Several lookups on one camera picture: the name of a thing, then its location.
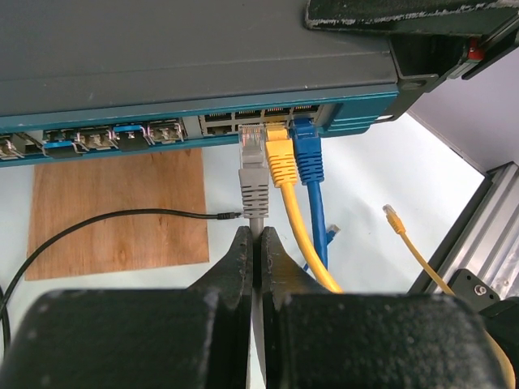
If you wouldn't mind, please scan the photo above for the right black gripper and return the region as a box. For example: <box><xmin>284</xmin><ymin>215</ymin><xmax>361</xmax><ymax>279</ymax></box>
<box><xmin>305</xmin><ymin>1</ymin><xmax>518</xmax><ymax>118</ymax></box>

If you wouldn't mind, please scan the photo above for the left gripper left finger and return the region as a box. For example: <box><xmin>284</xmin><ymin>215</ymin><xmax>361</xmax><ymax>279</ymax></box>
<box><xmin>1</xmin><ymin>227</ymin><xmax>253</xmax><ymax>388</ymax></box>

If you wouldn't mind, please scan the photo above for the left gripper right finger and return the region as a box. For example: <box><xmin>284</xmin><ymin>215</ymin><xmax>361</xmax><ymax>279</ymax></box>
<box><xmin>260</xmin><ymin>227</ymin><xmax>507</xmax><ymax>388</ymax></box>

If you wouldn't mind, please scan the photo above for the blue ethernet cable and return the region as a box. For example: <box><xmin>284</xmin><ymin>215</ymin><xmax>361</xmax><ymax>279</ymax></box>
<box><xmin>290</xmin><ymin>118</ymin><xmax>342</xmax><ymax>272</ymax></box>

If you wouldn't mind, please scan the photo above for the grey ethernet cable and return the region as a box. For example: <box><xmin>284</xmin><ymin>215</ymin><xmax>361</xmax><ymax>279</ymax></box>
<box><xmin>237</xmin><ymin>123</ymin><xmax>272</xmax><ymax>389</ymax></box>

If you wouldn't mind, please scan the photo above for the yellow ethernet cable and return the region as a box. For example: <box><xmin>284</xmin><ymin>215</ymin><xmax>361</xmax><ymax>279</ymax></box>
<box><xmin>263</xmin><ymin>121</ymin><xmax>516</xmax><ymax>389</ymax></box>

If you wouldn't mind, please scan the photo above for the short black ethernet cable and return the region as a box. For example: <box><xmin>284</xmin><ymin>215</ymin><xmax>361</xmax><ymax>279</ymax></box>
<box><xmin>0</xmin><ymin>208</ymin><xmax>244</xmax><ymax>357</ymax></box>

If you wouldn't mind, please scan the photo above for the wooden board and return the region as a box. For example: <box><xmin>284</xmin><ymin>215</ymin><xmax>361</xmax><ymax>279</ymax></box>
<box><xmin>25</xmin><ymin>149</ymin><xmax>208</xmax><ymax>280</ymax></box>

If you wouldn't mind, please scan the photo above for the aluminium frame rail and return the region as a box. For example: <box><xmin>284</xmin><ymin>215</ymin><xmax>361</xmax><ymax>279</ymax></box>
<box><xmin>429</xmin><ymin>162</ymin><xmax>518</xmax><ymax>299</ymax></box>

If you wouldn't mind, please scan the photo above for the dark network switch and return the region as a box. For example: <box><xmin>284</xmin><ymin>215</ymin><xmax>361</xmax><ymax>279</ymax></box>
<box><xmin>1</xmin><ymin>1</ymin><xmax>398</xmax><ymax>166</ymax></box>

